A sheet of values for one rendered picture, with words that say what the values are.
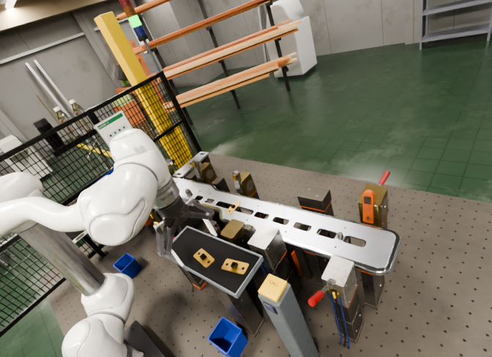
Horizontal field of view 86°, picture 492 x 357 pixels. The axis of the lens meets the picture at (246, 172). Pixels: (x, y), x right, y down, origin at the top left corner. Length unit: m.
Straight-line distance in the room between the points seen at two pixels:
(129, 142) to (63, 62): 8.50
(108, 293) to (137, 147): 0.80
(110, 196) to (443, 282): 1.18
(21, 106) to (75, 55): 1.92
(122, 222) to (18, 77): 8.45
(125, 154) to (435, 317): 1.13
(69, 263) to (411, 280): 1.32
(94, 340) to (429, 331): 1.17
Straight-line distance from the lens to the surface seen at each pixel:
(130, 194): 0.54
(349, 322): 1.07
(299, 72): 6.22
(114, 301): 1.34
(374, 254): 0.99
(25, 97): 8.88
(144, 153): 0.65
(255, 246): 0.94
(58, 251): 1.21
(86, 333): 1.25
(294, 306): 0.85
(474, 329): 1.25
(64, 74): 9.08
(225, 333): 1.30
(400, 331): 1.21
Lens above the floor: 1.80
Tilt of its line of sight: 32 degrees down
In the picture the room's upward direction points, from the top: 22 degrees counter-clockwise
